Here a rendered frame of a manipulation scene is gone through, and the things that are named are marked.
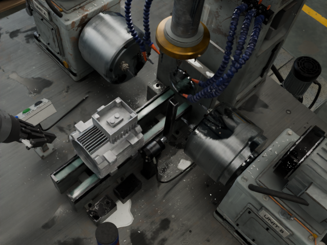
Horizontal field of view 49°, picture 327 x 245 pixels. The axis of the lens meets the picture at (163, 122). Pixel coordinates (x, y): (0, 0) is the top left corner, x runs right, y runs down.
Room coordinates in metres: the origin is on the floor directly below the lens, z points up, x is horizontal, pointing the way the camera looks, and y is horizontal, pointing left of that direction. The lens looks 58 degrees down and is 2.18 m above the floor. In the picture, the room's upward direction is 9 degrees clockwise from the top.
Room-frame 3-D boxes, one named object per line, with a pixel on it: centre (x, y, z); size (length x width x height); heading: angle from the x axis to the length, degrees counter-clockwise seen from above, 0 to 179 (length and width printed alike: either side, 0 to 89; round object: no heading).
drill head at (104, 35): (1.06, 0.29, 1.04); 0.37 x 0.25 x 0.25; 52
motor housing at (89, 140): (0.60, 0.19, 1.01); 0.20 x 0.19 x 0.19; 142
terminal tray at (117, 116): (0.63, 0.17, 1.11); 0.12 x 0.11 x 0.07; 142
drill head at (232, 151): (0.64, -0.26, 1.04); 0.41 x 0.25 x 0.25; 52
